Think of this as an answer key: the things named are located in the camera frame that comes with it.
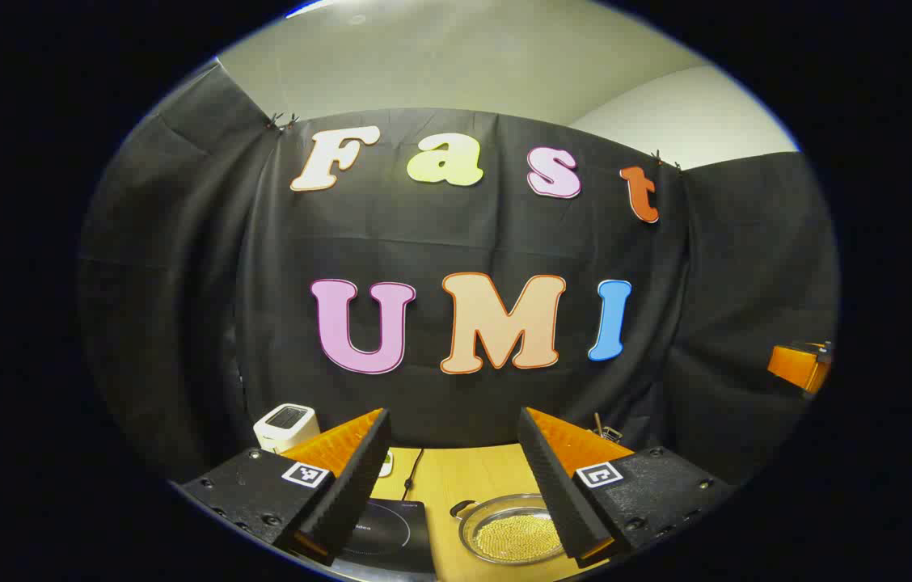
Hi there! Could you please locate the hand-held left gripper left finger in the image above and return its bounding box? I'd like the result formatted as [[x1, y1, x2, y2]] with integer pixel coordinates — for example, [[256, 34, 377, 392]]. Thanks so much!
[[179, 408, 392, 567]]

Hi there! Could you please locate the pile of yellow soybeans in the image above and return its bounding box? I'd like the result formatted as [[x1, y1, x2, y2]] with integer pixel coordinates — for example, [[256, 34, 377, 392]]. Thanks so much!
[[474, 513, 562, 563]]

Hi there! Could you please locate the black backdrop cloth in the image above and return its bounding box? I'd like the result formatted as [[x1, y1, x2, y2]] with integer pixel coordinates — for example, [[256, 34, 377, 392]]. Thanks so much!
[[76, 61, 841, 486]]

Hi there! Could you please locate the black power cable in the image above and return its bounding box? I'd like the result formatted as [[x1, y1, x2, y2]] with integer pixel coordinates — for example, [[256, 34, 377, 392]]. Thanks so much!
[[401, 447, 426, 502]]

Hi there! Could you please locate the steel pot with black handle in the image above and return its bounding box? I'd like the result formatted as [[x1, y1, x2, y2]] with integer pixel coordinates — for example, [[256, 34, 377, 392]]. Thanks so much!
[[450, 493, 572, 567]]

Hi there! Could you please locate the black induction cooktop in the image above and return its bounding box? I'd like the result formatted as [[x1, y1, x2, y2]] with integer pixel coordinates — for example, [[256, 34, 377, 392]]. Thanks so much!
[[340, 499, 437, 575]]

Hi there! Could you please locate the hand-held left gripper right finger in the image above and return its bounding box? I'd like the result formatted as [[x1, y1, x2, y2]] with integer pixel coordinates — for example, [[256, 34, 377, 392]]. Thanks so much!
[[517, 407, 736, 569]]

